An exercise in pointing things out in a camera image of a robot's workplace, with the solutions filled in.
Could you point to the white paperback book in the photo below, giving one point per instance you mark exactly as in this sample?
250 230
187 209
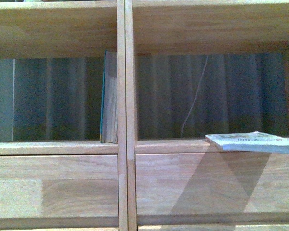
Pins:
250 142

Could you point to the teal upright book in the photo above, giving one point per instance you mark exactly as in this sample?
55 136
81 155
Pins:
109 114

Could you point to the light wooden bookshelf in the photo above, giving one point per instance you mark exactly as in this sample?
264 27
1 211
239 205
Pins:
135 185

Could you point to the dark blue-grey curtain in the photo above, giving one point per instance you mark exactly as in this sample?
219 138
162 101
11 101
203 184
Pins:
178 96

